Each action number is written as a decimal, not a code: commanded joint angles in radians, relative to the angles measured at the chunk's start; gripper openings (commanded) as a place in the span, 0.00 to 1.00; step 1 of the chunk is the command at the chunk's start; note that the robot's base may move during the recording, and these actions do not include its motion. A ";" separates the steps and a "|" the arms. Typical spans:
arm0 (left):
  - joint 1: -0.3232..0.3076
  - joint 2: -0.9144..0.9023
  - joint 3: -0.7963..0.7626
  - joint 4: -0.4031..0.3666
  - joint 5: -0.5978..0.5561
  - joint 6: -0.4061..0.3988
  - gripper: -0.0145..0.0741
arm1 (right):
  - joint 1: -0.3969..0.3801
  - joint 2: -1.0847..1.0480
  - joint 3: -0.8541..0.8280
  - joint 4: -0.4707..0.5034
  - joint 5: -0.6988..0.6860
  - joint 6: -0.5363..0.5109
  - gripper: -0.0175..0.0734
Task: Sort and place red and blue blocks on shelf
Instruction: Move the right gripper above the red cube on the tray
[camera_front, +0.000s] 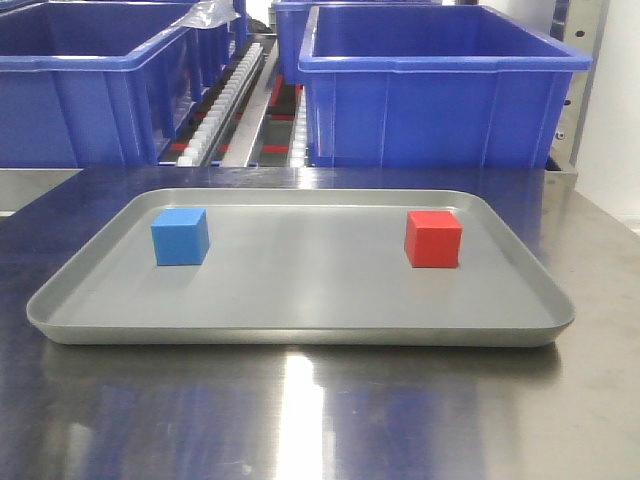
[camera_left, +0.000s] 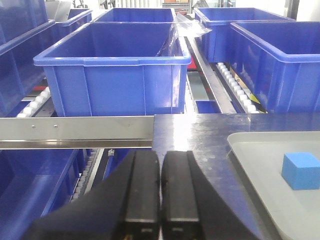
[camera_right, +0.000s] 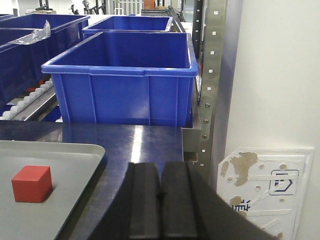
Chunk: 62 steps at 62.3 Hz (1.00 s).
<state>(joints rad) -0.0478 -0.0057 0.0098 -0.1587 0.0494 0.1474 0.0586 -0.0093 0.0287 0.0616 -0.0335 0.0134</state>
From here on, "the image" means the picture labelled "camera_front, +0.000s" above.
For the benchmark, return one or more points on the red cube block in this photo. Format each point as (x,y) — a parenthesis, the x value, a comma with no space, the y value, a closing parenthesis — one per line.
(432,239)

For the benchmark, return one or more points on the blue cube block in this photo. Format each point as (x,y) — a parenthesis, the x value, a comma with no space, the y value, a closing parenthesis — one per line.
(180,236)

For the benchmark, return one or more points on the grey metal tray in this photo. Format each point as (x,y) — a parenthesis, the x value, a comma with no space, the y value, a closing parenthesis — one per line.
(303,267)

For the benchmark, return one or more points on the blue plastic bin front right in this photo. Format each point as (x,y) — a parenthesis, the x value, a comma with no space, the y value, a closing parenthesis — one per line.
(505,115)

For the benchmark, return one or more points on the blue plastic bin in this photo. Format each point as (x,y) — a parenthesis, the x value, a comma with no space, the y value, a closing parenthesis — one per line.
(217,46)
(290,45)
(95,83)
(505,115)

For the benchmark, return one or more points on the blue plastic bin back left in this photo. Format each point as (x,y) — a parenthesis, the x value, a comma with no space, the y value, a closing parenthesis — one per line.
(217,46)

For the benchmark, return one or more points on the blue plastic bin back right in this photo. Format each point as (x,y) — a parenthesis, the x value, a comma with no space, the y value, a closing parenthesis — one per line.
(290,45)

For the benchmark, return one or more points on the clear plastic sheet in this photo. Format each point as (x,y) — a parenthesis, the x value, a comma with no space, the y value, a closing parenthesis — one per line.
(206,15)

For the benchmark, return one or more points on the blue plastic bin front left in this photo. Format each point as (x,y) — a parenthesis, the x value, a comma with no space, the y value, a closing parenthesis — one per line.
(95,83)

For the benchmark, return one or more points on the white roller conveyor rail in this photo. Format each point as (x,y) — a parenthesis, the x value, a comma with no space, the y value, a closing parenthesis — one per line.
(211,130)

